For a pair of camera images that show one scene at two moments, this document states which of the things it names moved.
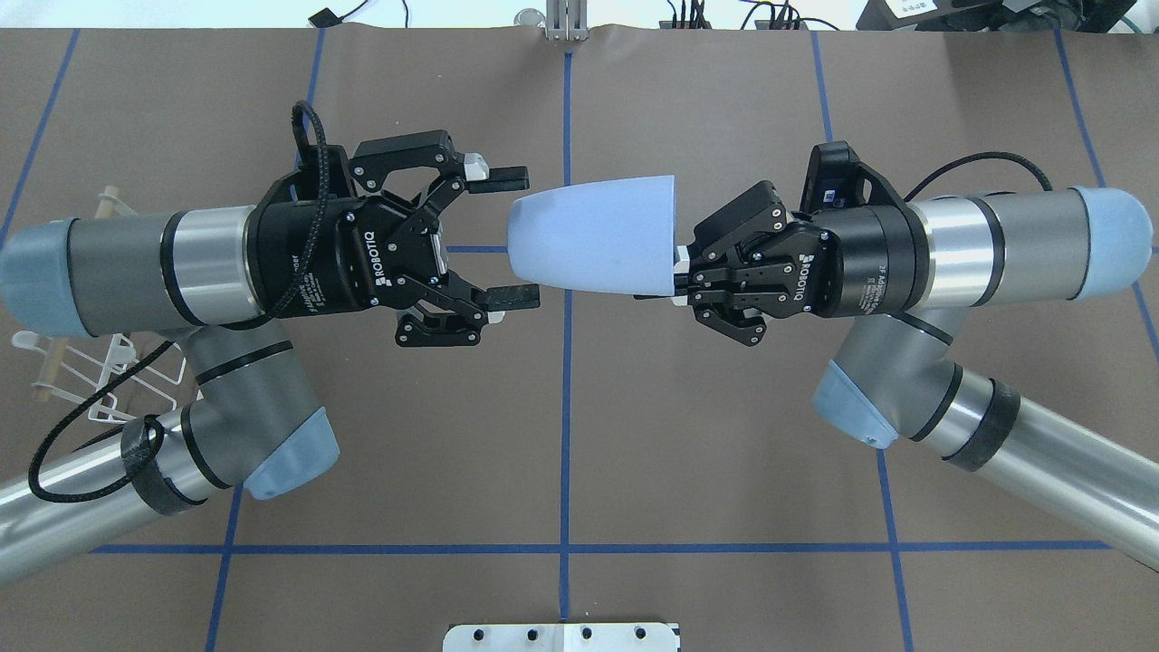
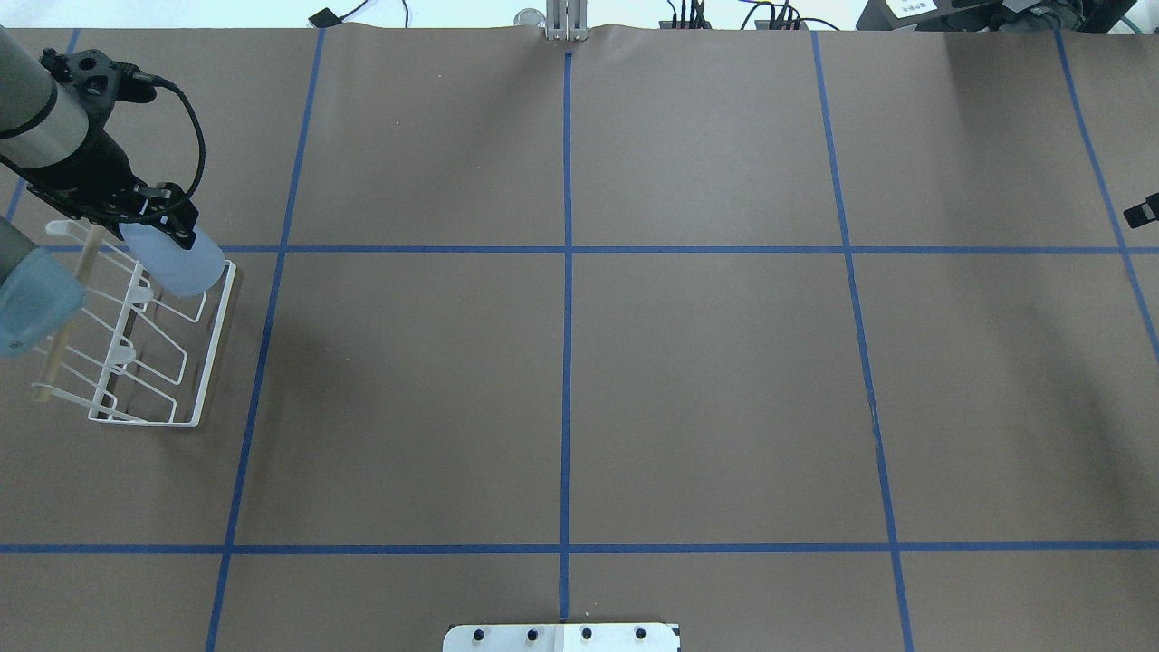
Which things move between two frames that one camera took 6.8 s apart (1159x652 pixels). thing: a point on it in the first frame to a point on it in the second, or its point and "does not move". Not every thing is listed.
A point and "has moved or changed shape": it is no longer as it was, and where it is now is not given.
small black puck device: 324,19 does not move
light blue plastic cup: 612,236 has moved or changed shape
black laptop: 992,15 does not move
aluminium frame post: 567,20 does not move
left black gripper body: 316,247 to 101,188
